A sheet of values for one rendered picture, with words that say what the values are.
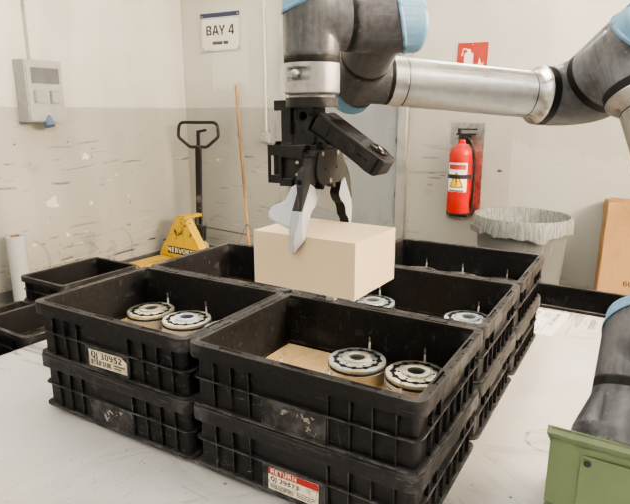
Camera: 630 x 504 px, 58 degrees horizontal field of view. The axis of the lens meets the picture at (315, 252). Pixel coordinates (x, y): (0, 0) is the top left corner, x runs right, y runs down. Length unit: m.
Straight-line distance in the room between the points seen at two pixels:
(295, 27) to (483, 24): 3.31
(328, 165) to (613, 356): 0.50
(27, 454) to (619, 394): 0.97
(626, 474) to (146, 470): 0.73
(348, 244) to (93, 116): 4.10
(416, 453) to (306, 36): 0.56
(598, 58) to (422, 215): 3.27
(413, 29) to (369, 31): 0.06
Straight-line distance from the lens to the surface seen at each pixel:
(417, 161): 4.15
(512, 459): 1.11
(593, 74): 0.99
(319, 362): 1.09
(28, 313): 2.35
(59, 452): 1.16
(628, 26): 0.95
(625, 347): 0.94
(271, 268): 0.79
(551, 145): 3.90
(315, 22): 0.77
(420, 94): 0.93
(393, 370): 1.00
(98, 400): 1.18
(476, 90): 0.96
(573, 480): 0.92
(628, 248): 3.73
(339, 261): 0.73
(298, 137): 0.79
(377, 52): 0.82
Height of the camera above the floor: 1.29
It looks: 14 degrees down
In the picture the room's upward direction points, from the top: straight up
